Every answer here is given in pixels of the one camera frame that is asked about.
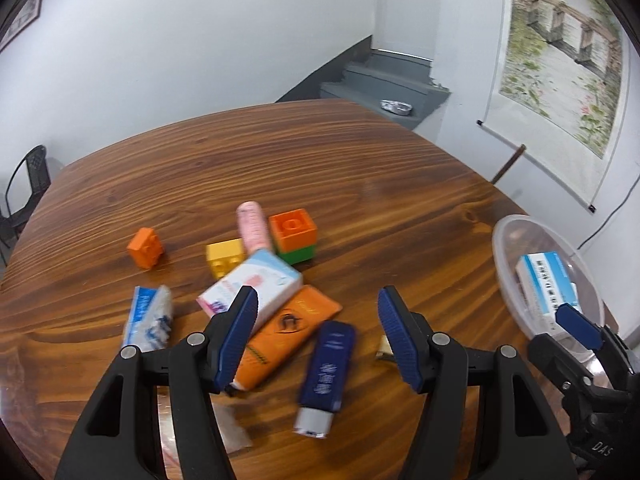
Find wooden chair back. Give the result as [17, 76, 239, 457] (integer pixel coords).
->
[491, 144, 527, 185]

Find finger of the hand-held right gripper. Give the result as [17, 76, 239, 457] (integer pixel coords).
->
[529, 303, 608, 391]

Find large orange toy brick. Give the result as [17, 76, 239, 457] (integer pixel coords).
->
[268, 208, 319, 255]

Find black metal chair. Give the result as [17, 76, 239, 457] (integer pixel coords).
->
[0, 145, 51, 261]

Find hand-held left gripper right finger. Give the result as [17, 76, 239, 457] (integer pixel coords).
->
[377, 285, 572, 480]

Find white and pink box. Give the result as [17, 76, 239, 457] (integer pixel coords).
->
[196, 250, 304, 333]

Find pink tube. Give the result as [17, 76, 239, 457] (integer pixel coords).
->
[236, 201, 273, 252]

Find hanging scroll painting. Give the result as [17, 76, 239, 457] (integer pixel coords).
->
[476, 0, 632, 213]

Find yellow toy brick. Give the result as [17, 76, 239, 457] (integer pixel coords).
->
[206, 239, 247, 279]

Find blue and white medicine box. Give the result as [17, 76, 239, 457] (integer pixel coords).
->
[515, 251, 583, 337]

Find grey stairs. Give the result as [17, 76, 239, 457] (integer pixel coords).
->
[274, 35, 452, 131]

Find small orange toy brick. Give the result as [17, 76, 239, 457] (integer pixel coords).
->
[126, 228, 166, 270]

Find clear plastic packet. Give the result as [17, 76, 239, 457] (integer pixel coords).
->
[159, 395, 253, 466]

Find clear plastic container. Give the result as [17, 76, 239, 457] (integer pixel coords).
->
[492, 214, 606, 356]

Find orange tube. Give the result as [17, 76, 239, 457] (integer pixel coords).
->
[225, 285, 344, 397]

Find green toy brick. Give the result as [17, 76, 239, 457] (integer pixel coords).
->
[276, 245, 317, 266]

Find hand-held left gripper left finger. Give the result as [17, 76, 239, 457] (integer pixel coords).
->
[54, 285, 259, 480]

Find black cable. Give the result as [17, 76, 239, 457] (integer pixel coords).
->
[577, 180, 640, 250]

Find blue and white tissue packet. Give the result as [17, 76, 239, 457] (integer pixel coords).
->
[122, 285, 174, 352]

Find dark blue tube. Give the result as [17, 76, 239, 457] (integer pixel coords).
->
[293, 320, 357, 440]

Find framed wall picture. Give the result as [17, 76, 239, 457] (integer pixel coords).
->
[0, 0, 47, 53]

